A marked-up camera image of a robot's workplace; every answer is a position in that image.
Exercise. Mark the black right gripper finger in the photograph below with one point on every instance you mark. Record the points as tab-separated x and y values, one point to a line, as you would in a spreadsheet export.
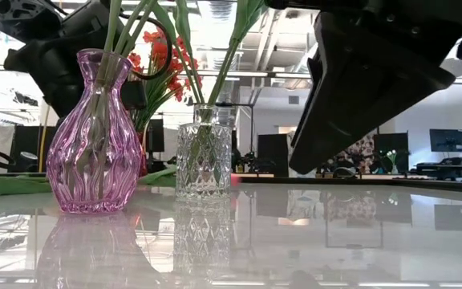
309	92
367	92

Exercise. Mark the purple glass vase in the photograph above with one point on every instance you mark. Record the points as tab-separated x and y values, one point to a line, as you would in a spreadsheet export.
94	160

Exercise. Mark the red flower bouquet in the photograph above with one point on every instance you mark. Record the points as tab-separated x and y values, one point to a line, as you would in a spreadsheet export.
163	76

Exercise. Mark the clear cut-glass vase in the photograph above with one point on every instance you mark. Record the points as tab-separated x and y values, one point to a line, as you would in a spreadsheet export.
203	160

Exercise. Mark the red glass vase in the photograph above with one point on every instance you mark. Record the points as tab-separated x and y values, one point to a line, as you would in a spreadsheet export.
144	160

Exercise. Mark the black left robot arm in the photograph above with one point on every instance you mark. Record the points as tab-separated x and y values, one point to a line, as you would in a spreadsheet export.
22	18

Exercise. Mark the white flowers in vase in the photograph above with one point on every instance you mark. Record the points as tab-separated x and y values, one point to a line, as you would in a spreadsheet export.
392	154

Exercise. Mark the black partition panel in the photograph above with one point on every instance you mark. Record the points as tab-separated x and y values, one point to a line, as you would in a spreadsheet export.
156	134
391	142
30	140
273	154

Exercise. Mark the long ceiling light strip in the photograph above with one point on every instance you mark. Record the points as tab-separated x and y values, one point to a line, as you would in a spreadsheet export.
255	74

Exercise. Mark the floral patterned cloth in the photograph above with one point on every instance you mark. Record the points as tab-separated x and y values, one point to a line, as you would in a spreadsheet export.
361	150

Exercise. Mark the black station frame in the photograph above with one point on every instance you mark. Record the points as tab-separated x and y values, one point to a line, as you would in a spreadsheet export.
247	105

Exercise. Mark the black wall monitor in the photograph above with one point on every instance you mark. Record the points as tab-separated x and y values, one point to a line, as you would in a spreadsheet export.
447	140

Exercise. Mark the silver ventilation duct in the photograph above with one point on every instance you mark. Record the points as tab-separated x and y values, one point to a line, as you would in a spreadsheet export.
220	10

